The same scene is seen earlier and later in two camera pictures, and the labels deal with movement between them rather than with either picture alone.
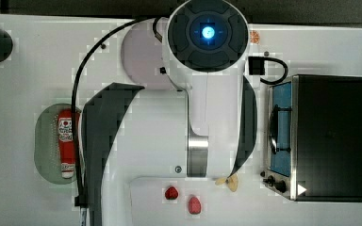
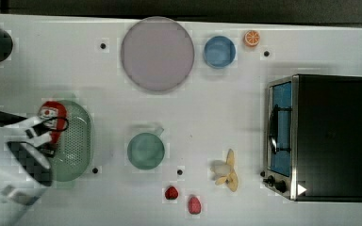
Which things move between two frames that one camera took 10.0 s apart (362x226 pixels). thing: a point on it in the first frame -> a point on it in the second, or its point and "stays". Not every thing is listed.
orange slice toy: x=255 y=37 stays
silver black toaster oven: x=318 y=138 stays
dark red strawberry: x=172 y=193 stays
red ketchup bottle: x=65 y=143 -> x=55 y=118
